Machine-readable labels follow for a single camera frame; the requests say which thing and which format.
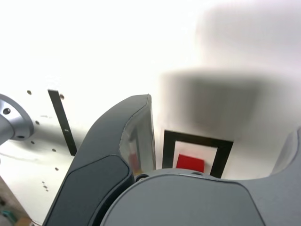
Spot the black tape square outline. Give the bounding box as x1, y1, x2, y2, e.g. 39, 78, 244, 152
162, 130, 234, 178

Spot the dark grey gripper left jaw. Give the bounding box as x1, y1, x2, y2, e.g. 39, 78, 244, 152
43, 93, 158, 226

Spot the red cube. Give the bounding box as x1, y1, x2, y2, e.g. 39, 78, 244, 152
176, 154, 206, 175

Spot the grey gripper right jaw with disc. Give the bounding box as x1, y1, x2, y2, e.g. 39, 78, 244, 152
100, 126, 301, 226

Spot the black tape strip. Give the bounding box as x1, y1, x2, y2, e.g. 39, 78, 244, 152
48, 89, 78, 156

